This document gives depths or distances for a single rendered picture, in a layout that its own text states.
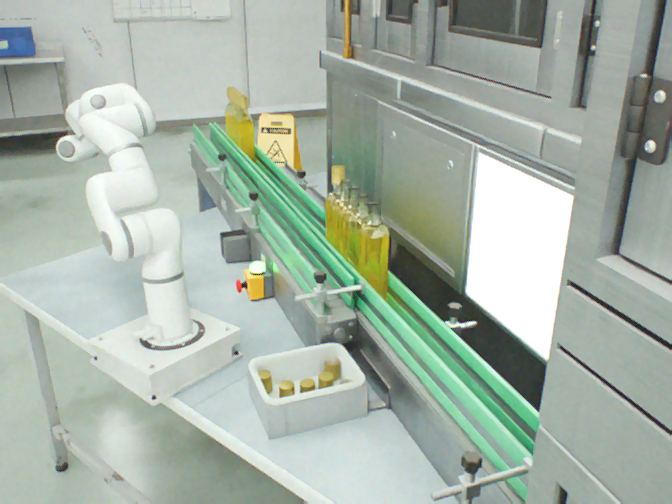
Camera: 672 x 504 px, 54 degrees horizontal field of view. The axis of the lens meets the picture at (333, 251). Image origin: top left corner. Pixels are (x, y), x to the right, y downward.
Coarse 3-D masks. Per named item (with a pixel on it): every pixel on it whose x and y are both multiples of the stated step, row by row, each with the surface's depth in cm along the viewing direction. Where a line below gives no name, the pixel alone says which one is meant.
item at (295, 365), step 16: (288, 352) 148; (304, 352) 149; (320, 352) 151; (336, 352) 152; (256, 368) 146; (272, 368) 148; (288, 368) 149; (304, 368) 151; (320, 368) 152; (352, 368) 144; (256, 384) 138; (272, 384) 149; (336, 384) 149; (352, 384) 137; (272, 400) 132; (288, 400) 133
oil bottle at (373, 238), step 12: (360, 228) 154; (372, 228) 151; (384, 228) 152; (360, 240) 155; (372, 240) 152; (384, 240) 153; (360, 252) 157; (372, 252) 153; (384, 252) 154; (360, 264) 158; (372, 264) 154; (384, 264) 155; (372, 276) 155; (384, 276) 157; (384, 288) 158
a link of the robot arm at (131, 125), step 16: (96, 112) 154; (112, 112) 155; (128, 112) 156; (80, 128) 154; (96, 128) 149; (112, 128) 149; (128, 128) 156; (96, 144) 151; (112, 144) 148; (128, 144) 148
